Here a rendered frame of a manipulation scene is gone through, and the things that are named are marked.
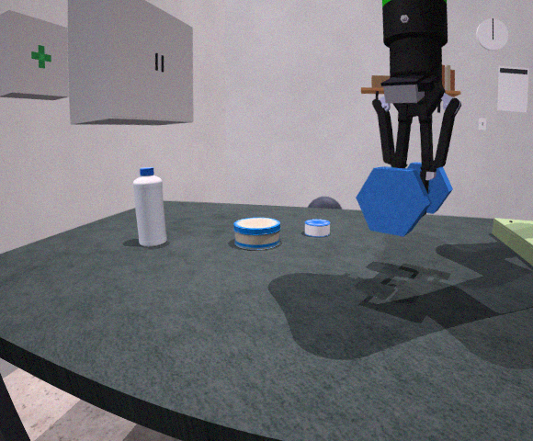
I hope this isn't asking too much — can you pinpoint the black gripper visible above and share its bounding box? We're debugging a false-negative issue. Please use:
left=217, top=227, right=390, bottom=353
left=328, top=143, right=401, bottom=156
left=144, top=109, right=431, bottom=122
left=372, top=39, right=461, bottom=194

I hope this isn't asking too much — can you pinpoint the blue hexagonal dumbbell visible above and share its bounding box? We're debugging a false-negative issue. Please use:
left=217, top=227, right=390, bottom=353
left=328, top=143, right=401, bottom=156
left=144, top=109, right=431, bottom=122
left=356, top=163, right=452, bottom=236

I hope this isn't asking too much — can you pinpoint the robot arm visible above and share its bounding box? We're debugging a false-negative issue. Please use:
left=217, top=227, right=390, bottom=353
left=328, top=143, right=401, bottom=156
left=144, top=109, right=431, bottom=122
left=380, top=0, right=448, bottom=103

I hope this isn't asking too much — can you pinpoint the white bottle with blue cap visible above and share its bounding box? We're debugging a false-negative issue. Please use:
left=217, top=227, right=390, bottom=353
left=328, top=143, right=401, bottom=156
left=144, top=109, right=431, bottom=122
left=133, top=167, right=167, bottom=246

